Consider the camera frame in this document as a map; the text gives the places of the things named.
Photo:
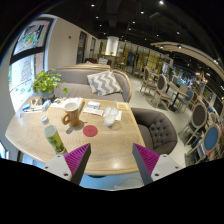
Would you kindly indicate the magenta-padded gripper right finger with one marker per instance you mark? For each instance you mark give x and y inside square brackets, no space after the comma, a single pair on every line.
[146,159]

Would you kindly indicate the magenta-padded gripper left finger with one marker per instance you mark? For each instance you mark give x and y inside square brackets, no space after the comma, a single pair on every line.
[77,159]

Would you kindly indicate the clear green-labelled drink bottle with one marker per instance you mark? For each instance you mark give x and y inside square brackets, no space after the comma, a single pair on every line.
[54,139]

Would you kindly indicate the flat round red coaster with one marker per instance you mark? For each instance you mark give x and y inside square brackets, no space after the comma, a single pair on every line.
[90,130]

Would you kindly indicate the grey tufted armchair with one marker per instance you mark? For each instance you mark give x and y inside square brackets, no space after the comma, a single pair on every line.
[156,128]

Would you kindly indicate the brown ceramic mug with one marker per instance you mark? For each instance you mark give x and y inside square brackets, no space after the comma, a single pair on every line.
[72,113]

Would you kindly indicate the white paper leaflet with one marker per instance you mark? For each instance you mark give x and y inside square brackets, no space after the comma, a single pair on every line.
[93,111]

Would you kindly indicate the small white round lid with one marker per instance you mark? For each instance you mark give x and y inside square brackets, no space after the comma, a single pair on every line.
[44,119]

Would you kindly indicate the white paper napkin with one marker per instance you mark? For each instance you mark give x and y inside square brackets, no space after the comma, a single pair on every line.
[118,116]

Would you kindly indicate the clear plastic cup with straw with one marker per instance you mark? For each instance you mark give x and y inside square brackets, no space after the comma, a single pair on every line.
[110,116]

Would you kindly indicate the white wood-edged menu board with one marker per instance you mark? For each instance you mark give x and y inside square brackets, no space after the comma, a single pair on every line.
[66,102]

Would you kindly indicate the yellow square card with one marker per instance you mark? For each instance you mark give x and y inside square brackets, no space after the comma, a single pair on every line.
[122,106]

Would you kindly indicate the blue tissue pack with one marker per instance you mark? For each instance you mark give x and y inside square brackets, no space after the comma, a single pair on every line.
[46,105]

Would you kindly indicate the group of dining chairs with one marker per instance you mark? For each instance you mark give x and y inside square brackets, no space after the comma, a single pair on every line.
[196,110]

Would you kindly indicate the grey wood-framed sofa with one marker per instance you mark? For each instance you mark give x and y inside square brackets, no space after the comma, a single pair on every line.
[75,86]

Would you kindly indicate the grey white chevron pillow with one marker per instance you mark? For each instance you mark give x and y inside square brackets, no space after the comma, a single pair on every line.
[104,83]

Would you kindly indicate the potted green plant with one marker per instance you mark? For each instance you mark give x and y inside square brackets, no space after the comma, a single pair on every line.
[46,82]

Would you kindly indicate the yellow-panelled shelf unit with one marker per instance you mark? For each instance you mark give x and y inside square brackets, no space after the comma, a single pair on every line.
[146,61]

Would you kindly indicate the white round column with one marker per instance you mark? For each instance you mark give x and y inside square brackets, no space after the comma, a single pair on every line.
[112,45]

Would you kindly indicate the group of ceiling lights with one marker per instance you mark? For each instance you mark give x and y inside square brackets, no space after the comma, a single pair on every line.
[140,13]

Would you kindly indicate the black-framed wall poster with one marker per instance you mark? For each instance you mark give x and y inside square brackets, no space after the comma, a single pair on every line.
[31,36]

